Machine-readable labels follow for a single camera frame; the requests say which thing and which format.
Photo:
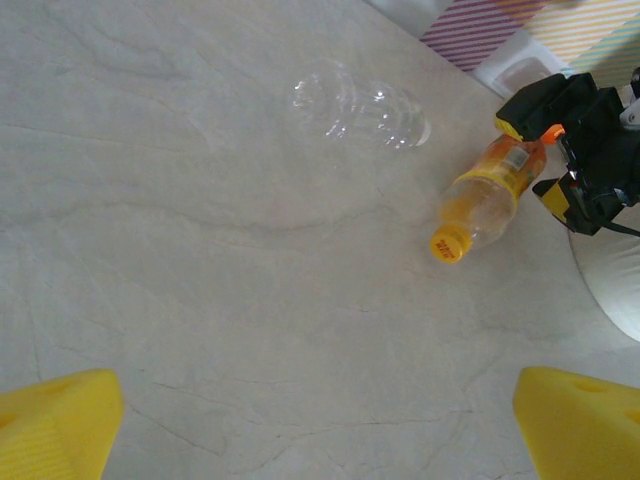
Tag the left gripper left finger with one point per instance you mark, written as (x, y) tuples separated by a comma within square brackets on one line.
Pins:
[(55, 430)]

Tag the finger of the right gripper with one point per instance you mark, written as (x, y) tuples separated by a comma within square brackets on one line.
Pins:
[(532, 110), (555, 197)]

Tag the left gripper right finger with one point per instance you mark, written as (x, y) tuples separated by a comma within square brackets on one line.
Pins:
[(585, 430)]

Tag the orange juice bottle yellow cap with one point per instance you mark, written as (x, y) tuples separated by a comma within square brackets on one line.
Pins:
[(480, 200)]

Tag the white ribbed plastic bin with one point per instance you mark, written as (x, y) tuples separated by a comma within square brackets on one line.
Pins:
[(612, 285)]

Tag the crushed clear bottle white cap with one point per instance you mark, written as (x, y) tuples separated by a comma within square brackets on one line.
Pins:
[(360, 110)]

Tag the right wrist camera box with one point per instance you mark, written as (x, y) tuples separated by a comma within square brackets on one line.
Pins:
[(631, 102)]

